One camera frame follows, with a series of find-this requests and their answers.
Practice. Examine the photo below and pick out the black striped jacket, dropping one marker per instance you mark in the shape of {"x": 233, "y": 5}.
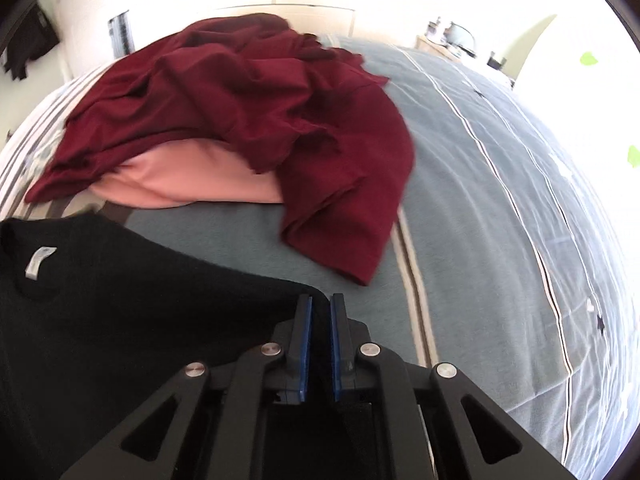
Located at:
{"x": 27, "y": 40}

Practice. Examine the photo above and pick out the green apple sticker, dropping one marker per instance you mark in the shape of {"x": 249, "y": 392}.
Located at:
{"x": 634, "y": 156}

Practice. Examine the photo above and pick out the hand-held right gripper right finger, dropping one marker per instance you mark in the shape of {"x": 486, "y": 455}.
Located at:
{"x": 336, "y": 347}

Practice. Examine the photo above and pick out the white small appliance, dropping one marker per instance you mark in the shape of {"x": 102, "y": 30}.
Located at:
{"x": 434, "y": 29}

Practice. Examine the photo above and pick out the silver ribbed suitcase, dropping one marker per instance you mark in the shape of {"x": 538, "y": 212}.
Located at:
{"x": 120, "y": 35}

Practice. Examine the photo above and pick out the light wooden nightstand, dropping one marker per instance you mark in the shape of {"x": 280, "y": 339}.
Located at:
{"x": 440, "y": 50}

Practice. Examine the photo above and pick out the pink garment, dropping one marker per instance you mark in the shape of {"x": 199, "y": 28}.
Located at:
{"x": 190, "y": 180}

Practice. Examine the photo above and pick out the black printed sweatshirt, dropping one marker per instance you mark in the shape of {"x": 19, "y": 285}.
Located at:
{"x": 125, "y": 320}

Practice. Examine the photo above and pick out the striped star-print bed sheet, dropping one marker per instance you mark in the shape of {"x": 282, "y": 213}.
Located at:
{"x": 475, "y": 210}

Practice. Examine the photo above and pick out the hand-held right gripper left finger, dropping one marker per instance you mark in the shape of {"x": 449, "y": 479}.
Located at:
{"x": 304, "y": 347}

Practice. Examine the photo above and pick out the dark red garment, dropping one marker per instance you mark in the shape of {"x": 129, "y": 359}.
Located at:
{"x": 250, "y": 110}

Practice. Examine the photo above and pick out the white door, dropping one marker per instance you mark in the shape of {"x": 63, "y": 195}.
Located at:
{"x": 85, "y": 35}

